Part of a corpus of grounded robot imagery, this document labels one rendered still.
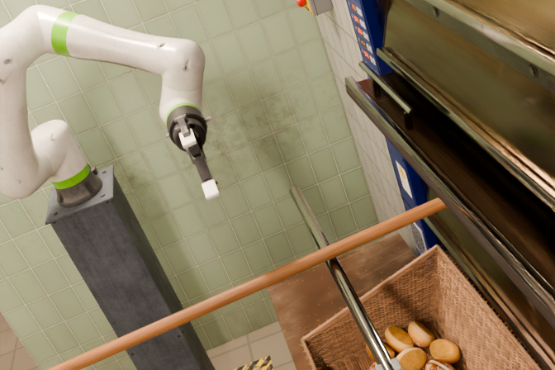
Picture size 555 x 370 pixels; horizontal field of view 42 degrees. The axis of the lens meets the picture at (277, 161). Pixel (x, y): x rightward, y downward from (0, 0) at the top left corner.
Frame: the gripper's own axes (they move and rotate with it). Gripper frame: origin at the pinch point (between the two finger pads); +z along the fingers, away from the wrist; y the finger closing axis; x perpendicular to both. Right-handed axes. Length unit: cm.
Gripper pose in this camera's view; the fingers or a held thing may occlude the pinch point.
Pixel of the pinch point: (201, 169)
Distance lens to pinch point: 155.4
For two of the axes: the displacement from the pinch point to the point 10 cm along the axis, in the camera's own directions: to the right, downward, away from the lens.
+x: -9.2, 3.9, -0.6
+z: 2.4, 4.3, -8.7
